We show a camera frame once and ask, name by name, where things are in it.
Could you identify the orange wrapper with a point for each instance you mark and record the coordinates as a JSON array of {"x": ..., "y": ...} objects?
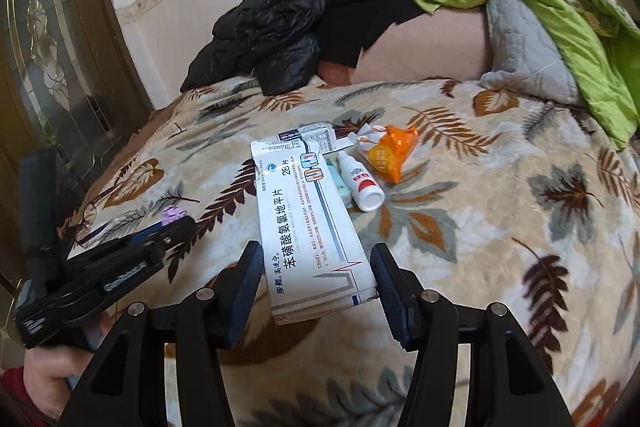
[{"x": 392, "y": 154}]

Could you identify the purple wrapper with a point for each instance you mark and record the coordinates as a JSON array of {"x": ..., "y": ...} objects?
[{"x": 171, "y": 214}]

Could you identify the teal small packet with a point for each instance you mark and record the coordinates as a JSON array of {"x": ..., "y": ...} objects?
[{"x": 335, "y": 182}]

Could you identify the brown sofa cover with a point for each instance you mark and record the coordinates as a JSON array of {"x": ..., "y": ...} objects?
[{"x": 160, "y": 119}]

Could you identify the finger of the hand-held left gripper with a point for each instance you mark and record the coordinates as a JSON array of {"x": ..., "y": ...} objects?
[
  {"x": 140, "y": 272},
  {"x": 150, "y": 237}
]

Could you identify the glass panel door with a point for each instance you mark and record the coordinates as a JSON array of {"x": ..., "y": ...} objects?
[{"x": 60, "y": 32}]

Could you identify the white crumpled wrapper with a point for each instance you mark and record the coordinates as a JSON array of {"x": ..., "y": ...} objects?
[{"x": 367, "y": 136}]

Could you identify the brown pink fabric sofa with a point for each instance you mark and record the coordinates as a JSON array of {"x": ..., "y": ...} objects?
[{"x": 430, "y": 47}]

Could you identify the person's left hand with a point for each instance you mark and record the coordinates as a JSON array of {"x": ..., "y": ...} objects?
[{"x": 50, "y": 377}]

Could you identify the white bottle red label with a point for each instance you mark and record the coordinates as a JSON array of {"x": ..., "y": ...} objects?
[{"x": 362, "y": 184}]

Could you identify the green quilt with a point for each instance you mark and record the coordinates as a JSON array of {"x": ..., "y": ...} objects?
[{"x": 565, "y": 22}]

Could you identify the black puffer jacket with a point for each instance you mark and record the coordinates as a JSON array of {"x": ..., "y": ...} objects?
[{"x": 260, "y": 32}]

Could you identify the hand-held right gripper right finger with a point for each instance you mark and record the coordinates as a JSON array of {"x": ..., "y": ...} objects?
[{"x": 395, "y": 304}]

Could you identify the leaf-print blanket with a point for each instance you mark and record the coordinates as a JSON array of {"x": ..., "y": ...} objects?
[{"x": 500, "y": 217}]

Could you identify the small white medicine box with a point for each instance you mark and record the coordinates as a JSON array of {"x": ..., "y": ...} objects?
[{"x": 315, "y": 138}]

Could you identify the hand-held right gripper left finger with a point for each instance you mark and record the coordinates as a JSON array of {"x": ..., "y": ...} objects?
[{"x": 245, "y": 294}]

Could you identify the grey quilted pillow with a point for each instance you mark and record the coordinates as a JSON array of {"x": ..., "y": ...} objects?
[{"x": 525, "y": 47}]

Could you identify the large white medicine box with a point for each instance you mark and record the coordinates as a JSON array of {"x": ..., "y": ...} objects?
[{"x": 305, "y": 227}]

